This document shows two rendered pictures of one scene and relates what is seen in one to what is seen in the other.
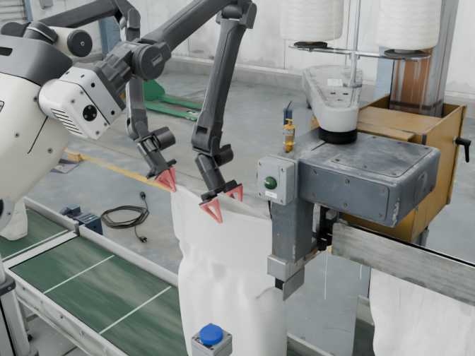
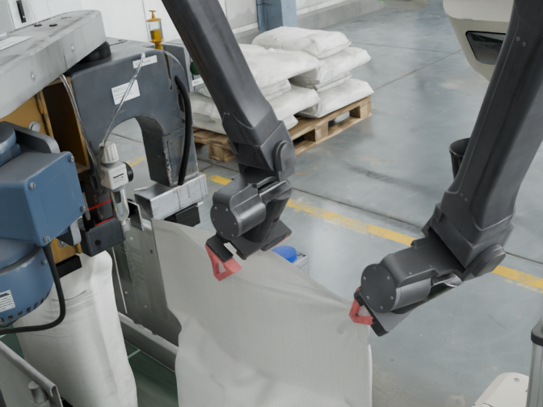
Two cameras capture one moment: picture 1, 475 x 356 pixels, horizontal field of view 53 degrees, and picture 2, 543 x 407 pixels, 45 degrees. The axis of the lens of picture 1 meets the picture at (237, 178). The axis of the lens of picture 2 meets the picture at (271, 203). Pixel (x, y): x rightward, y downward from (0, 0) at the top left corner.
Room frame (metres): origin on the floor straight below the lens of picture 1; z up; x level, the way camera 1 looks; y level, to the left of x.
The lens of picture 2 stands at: (2.21, 0.17, 1.59)
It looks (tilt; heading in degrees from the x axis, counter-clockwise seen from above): 26 degrees down; 185
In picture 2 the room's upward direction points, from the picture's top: 5 degrees counter-clockwise
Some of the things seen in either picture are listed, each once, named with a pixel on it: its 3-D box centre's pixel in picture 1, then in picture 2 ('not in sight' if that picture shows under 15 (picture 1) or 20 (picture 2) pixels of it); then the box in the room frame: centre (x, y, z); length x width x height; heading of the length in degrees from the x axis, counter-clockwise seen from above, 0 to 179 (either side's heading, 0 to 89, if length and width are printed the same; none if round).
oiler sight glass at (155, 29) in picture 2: (289, 135); (155, 30); (1.00, -0.12, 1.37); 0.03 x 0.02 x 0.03; 50
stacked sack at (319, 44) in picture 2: not in sight; (298, 42); (-2.43, 0.07, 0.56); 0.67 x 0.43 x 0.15; 50
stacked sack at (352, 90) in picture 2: not in sight; (325, 96); (-2.28, 0.23, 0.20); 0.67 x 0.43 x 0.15; 140
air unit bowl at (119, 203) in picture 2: not in sight; (119, 203); (1.19, -0.19, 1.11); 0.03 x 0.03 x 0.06
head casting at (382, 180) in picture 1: (353, 198); (95, 112); (0.99, -0.27, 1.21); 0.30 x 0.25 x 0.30; 50
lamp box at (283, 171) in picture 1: (277, 179); (183, 65); (0.95, -0.09, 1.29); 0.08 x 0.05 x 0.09; 50
